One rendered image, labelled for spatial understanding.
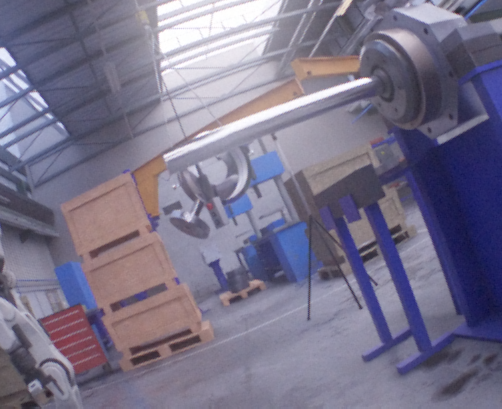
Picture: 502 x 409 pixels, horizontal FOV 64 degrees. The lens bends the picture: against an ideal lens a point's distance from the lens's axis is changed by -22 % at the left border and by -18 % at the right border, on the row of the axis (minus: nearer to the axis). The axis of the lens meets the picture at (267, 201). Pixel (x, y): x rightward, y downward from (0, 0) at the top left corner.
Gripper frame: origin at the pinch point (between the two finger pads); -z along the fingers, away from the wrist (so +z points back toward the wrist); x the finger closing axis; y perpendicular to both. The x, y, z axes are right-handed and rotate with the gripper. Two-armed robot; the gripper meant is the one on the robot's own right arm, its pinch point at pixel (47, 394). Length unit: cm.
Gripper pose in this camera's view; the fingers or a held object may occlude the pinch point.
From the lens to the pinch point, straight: 164.2
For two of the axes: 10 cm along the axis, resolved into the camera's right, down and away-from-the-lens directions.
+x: 7.6, -5.4, 3.6
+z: -5.7, -8.2, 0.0
